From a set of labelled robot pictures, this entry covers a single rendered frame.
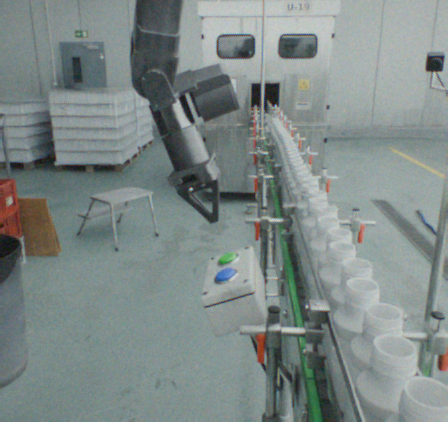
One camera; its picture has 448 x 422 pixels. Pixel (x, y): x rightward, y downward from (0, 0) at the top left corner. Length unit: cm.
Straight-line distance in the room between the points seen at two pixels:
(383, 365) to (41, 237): 342
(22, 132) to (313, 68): 446
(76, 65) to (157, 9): 1042
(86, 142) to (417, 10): 746
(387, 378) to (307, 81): 444
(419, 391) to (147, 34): 47
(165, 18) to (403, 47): 1027
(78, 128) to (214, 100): 620
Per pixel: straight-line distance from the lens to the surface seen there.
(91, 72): 1086
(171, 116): 63
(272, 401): 66
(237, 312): 64
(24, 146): 729
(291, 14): 477
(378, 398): 45
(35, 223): 367
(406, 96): 1082
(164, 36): 57
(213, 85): 63
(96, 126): 671
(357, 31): 1053
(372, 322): 48
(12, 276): 219
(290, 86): 476
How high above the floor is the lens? 140
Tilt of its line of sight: 17 degrees down
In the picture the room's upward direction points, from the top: straight up
